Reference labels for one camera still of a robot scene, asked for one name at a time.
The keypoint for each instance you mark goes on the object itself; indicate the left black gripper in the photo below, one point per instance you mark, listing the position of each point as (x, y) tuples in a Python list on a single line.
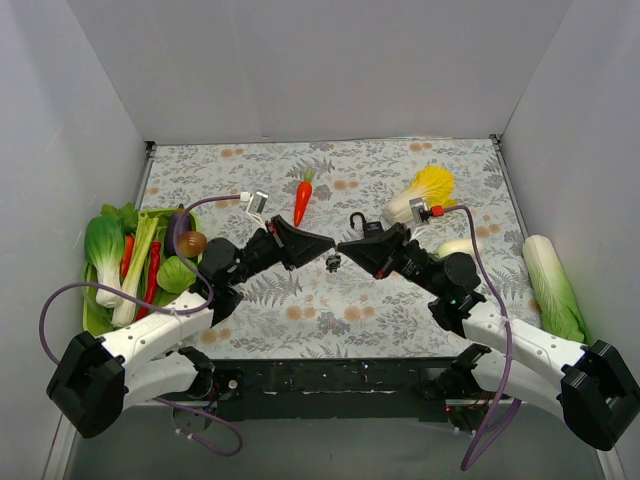
[(279, 241)]

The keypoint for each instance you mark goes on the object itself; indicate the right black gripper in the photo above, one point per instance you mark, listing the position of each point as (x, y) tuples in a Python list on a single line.
[(396, 251)]

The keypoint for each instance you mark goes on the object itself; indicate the black padlock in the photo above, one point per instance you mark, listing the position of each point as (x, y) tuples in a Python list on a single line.
[(369, 228)]

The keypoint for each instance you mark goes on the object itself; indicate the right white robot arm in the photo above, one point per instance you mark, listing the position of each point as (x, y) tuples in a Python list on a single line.
[(590, 387)]

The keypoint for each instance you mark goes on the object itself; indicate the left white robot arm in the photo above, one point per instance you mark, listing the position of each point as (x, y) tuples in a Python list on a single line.
[(97, 378)]

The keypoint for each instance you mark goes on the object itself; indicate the orange toy carrot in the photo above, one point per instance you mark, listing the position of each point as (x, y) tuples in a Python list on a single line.
[(303, 195)]

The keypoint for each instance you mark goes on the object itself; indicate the white radish toy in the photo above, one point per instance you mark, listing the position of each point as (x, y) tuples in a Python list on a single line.
[(455, 246)]

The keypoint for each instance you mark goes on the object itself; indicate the yellow napa cabbage toy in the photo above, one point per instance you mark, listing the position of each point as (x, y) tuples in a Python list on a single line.
[(433, 184)]

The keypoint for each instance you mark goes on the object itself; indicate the floral tablecloth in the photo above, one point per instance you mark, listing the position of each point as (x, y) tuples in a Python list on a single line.
[(310, 312)]

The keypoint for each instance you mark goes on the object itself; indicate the purple eggplant toy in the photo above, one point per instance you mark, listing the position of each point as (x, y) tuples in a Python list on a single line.
[(178, 224)]

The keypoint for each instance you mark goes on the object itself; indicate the green round cabbage toy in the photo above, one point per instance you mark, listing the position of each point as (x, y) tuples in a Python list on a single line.
[(175, 276)]

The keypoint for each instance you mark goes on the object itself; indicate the red chili pepper toy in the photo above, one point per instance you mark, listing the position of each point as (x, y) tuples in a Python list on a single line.
[(153, 267)]

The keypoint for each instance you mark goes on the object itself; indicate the green leafy lettuce toy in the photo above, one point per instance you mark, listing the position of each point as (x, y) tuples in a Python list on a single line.
[(127, 215)]

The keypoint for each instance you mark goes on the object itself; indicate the celery stalk toy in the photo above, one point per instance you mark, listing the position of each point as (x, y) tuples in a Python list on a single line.
[(124, 313)]

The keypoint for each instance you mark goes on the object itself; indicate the bok choy toy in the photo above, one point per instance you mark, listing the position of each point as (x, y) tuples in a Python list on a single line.
[(104, 247)]

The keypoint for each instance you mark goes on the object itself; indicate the large green napa cabbage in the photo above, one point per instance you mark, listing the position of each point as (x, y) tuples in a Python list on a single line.
[(560, 314)]

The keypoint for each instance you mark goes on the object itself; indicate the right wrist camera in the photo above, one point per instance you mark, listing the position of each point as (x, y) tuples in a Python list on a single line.
[(422, 213)]

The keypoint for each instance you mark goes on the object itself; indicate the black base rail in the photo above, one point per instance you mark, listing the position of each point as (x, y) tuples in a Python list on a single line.
[(407, 388)]

